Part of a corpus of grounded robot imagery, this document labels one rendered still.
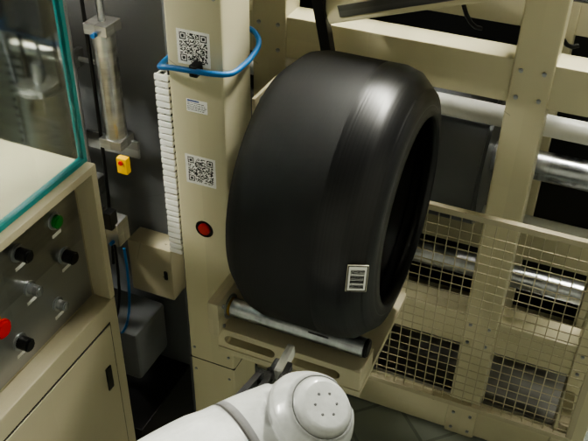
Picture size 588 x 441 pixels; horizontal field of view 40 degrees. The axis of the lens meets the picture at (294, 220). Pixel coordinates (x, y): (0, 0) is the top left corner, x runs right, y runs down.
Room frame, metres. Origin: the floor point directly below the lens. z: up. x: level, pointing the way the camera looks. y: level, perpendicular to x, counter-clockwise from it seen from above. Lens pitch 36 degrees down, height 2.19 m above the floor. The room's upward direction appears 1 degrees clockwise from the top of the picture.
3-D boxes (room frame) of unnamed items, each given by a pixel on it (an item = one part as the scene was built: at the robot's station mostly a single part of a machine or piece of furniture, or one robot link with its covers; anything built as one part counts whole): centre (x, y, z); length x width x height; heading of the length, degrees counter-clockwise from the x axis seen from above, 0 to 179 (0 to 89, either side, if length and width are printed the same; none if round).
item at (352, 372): (1.36, -0.01, 0.83); 0.36 x 0.09 x 0.06; 67
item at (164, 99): (1.58, 0.27, 1.19); 0.05 x 0.04 x 0.48; 157
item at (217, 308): (1.56, 0.10, 0.90); 0.40 x 0.03 x 0.10; 157
